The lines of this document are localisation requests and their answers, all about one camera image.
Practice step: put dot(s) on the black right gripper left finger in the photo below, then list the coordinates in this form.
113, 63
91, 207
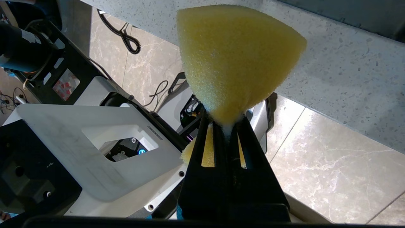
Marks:
205, 190

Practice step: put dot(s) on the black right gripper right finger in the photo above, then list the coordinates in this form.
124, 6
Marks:
259, 196

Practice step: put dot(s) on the yellow sponge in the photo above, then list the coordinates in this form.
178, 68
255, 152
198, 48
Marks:
234, 57

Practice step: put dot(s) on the black robot chassis block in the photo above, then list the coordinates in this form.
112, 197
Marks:
28, 177

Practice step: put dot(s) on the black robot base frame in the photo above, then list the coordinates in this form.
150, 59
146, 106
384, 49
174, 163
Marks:
72, 60

